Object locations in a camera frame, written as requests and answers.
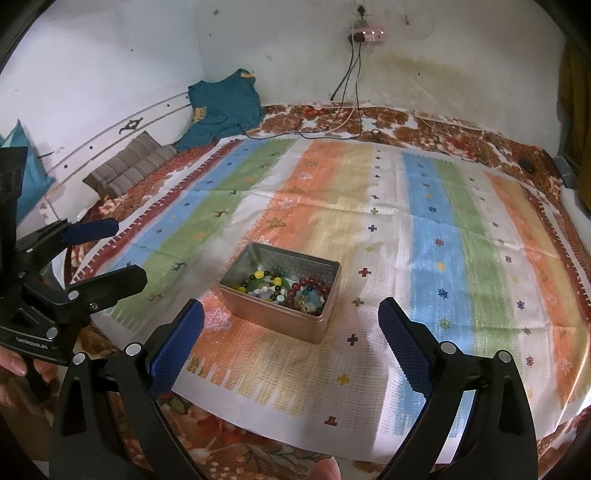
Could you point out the person's right hand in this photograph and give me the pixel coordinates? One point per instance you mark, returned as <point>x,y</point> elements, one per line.
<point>325,470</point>

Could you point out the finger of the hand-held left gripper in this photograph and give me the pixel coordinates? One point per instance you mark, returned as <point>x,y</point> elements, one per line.
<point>115,284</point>
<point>92,228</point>

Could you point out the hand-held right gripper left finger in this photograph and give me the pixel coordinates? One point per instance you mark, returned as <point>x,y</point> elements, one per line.
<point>175,346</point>

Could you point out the small grey object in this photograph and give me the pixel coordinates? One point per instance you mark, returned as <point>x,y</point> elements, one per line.
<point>564,170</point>

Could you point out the teal cushion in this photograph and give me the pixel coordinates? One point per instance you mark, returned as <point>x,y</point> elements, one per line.
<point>32,175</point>

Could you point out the wall power strip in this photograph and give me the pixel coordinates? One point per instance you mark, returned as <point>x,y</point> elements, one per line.
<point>369,34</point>

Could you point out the rectangular metal tin box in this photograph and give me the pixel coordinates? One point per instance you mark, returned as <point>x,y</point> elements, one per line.
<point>277,323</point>

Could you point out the white padding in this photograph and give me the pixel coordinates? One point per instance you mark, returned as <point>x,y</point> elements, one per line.
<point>575,205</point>

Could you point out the striped woven mat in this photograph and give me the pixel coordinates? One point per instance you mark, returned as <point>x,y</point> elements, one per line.
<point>415,230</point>

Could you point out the small black round object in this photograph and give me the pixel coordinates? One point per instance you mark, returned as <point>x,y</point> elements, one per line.
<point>526,164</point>

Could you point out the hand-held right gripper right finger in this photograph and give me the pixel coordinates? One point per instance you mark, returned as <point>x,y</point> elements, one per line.
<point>401,341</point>

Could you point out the white headboard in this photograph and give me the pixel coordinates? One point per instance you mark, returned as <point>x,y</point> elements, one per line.
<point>92,143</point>

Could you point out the black wall plug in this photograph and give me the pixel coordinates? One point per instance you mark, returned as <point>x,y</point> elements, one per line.
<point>361,11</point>

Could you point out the striped brown pillow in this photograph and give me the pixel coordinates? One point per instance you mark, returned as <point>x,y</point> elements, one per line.
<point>124,159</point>
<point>143,173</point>

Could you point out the hanging dark yellow cloth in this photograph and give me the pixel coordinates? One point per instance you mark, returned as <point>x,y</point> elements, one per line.
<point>575,92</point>

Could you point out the person's left hand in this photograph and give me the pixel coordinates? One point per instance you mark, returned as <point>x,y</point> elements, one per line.
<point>14,364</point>

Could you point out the teal garment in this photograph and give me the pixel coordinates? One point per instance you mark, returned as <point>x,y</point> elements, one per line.
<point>221,106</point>

